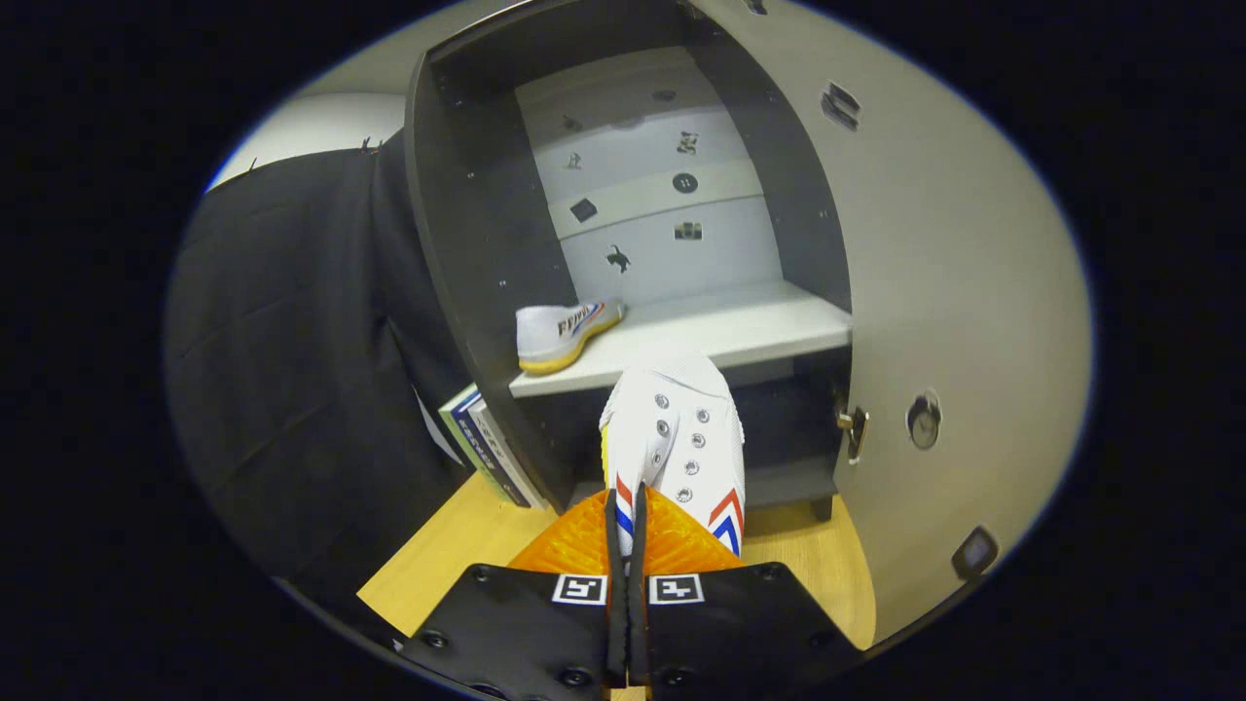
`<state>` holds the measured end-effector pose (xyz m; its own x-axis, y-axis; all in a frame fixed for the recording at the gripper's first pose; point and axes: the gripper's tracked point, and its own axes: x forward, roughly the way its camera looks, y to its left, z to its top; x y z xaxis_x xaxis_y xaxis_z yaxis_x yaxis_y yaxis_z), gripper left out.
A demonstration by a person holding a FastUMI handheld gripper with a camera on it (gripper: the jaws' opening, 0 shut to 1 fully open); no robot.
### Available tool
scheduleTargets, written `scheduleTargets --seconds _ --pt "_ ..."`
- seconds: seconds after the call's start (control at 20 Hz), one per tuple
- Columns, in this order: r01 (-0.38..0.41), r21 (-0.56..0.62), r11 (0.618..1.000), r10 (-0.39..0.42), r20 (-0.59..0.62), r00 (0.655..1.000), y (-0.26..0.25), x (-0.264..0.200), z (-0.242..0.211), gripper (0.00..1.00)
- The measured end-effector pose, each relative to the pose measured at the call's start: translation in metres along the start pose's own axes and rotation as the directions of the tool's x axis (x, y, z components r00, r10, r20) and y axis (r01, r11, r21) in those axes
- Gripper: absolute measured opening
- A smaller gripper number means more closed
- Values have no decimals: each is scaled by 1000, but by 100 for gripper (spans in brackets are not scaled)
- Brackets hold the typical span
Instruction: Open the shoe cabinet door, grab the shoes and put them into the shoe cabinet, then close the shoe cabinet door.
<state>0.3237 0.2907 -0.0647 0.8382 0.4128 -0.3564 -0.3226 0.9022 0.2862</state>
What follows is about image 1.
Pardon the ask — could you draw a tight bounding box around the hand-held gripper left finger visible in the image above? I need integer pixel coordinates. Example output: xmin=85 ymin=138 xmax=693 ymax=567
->
xmin=401 ymin=487 xmax=630 ymax=701

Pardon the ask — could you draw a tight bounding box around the beige shoe cabinet door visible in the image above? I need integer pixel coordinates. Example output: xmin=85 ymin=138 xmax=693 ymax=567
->
xmin=696 ymin=0 xmax=1093 ymax=648

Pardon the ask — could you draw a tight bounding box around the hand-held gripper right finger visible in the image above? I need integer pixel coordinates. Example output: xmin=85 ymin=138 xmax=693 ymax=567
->
xmin=628 ymin=484 xmax=862 ymax=701

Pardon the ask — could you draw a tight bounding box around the white shoe with yellow sole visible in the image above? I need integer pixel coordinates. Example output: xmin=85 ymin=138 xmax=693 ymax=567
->
xmin=514 ymin=298 xmax=627 ymax=377

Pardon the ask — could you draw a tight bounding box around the green-spined book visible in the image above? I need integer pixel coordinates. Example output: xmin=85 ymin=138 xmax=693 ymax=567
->
xmin=438 ymin=385 xmax=517 ymax=502

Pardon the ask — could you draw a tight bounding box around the black backdrop cloth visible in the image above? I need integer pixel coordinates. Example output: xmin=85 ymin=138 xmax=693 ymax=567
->
xmin=164 ymin=131 xmax=478 ymax=605

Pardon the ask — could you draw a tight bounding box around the white shoe with chevron stripes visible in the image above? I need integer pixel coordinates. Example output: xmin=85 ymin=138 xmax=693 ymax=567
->
xmin=599 ymin=350 xmax=748 ymax=561

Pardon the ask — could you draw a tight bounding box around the blue-spined book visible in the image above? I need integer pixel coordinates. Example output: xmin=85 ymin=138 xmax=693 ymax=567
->
xmin=453 ymin=392 xmax=531 ymax=509

